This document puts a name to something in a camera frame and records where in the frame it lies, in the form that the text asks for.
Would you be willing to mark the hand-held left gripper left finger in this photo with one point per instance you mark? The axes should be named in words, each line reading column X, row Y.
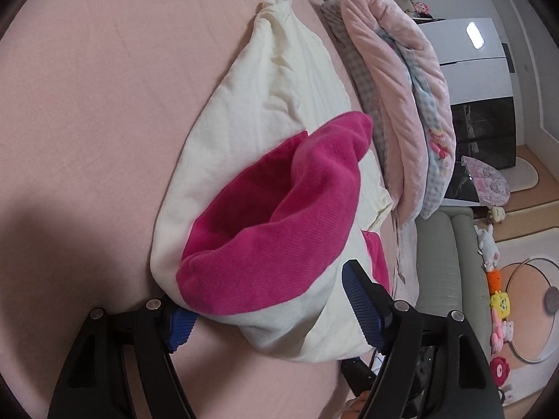
column 181, row 329

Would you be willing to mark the round beige rug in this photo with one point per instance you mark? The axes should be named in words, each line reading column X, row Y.
column 533, row 310

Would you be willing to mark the white wardrobe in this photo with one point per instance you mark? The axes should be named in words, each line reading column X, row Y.
column 471, row 52

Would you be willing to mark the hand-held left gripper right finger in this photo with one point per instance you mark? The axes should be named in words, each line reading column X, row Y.
column 364, row 314

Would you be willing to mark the orange plush toy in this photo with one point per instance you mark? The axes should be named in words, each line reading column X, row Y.
column 494, row 281

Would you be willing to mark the cream and pink shirt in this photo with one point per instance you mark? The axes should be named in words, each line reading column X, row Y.
column 270, row 209

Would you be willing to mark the yellow square plush toy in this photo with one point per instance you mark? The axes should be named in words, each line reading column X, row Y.
column 500, row 305

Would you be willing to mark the white rabbit plush toy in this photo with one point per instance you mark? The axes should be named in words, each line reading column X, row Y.
column 488, row 246

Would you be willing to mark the pale textured pillow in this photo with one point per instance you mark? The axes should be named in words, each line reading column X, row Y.
column 408, row 262

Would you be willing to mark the grey padded headboard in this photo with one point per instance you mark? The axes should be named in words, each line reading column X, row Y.
column 445, row 262

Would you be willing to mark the pink plush toy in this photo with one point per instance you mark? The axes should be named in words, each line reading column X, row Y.
column 501, row 336

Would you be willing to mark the red round plush toy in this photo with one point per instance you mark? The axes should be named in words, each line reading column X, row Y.
column 500, row 370

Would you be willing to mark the person's right hand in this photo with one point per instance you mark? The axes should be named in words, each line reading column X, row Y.
column 358, row 408

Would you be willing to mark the folded pink quilt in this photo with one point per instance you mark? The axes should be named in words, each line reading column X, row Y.
column 393, row 96

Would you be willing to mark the black glass cabinet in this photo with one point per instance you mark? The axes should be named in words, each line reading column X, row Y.
column 484, row 139

